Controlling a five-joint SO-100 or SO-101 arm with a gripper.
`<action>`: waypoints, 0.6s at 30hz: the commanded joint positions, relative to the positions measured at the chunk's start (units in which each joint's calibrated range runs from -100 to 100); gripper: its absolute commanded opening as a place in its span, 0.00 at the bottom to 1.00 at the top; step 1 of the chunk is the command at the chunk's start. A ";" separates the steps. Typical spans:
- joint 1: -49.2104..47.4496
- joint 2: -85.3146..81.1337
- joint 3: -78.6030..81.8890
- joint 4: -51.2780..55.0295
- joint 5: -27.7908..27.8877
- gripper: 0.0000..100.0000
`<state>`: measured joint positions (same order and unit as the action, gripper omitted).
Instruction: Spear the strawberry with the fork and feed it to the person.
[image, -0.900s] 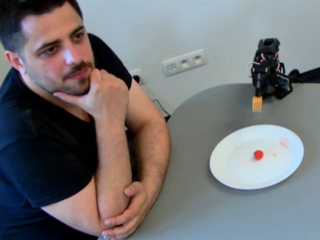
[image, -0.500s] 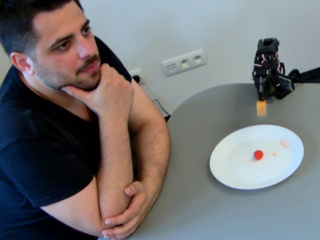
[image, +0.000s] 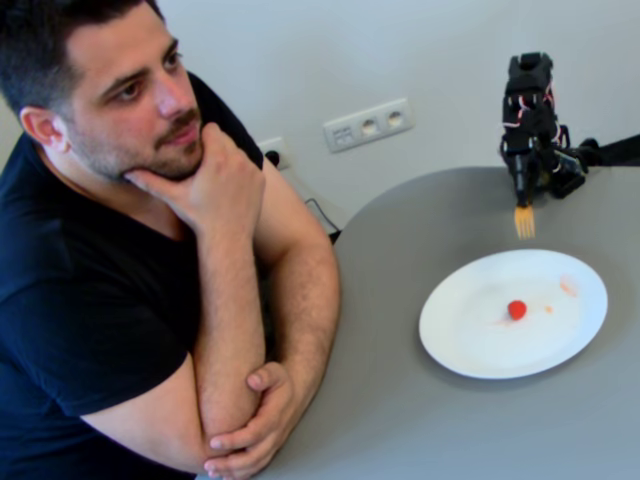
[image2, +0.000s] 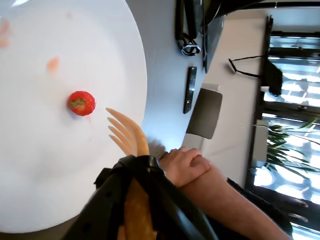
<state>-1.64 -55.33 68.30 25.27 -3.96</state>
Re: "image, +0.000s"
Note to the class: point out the white socket with black plug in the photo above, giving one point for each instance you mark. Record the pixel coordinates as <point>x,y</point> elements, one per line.
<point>276,152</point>

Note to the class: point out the man's left forearm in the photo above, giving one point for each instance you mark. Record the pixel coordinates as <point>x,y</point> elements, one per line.
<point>315,320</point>

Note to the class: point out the man in black t-shirt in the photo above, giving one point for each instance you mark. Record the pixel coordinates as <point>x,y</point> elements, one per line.
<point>90,280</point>

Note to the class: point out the white round plate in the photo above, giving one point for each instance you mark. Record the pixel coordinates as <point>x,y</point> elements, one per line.
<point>475,340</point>

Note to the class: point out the black table clamp bar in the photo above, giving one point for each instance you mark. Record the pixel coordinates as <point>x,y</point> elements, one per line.
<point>615,150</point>

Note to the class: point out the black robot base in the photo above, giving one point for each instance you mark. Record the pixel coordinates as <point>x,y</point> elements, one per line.
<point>567,177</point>

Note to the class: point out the red strawberry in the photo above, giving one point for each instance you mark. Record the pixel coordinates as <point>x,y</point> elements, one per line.
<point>517,310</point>

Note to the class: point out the orange plastic fork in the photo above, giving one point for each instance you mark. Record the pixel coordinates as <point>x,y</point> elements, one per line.
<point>524,222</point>

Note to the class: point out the white wall socket strip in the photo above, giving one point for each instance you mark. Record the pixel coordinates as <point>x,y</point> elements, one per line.
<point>370,126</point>

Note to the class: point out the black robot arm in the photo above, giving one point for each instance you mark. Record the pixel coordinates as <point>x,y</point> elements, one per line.
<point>530,100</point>

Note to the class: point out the man's right forearm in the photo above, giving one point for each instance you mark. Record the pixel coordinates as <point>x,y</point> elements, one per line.
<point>225,325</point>

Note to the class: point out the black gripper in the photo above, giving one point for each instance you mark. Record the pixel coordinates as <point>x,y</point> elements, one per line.
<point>521,176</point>

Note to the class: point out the man's right hand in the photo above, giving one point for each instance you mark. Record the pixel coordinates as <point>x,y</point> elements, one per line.
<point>225,195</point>

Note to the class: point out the man's left hand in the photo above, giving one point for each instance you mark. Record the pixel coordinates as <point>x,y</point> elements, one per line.
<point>280,415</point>

